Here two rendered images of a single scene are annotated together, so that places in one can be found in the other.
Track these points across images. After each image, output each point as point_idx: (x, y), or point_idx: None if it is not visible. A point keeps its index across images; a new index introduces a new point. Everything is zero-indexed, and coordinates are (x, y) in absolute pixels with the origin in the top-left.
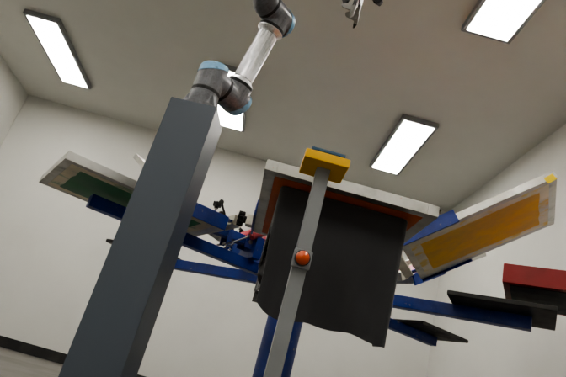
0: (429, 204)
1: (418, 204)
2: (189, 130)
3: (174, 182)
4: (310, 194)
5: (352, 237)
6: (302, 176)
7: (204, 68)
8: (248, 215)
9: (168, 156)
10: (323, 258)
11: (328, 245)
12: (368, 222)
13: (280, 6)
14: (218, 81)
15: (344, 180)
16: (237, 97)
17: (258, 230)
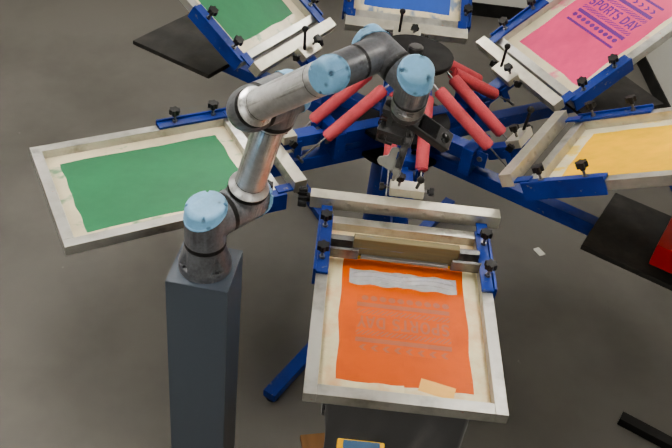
0: (497, 414)
1: (483, 415)
2: (203, 317)
3: (208, 364)
4: None
5: (413, 414)
6: (346, 403)
7: (191, 230)
8: (311, 197)
9: (191, 342)
10: (384, 428)
11: (387, 419)
12: None
13: (277, 116)
14: (217, 239)
15: (395, 403)
16: (249, 220)
17: None
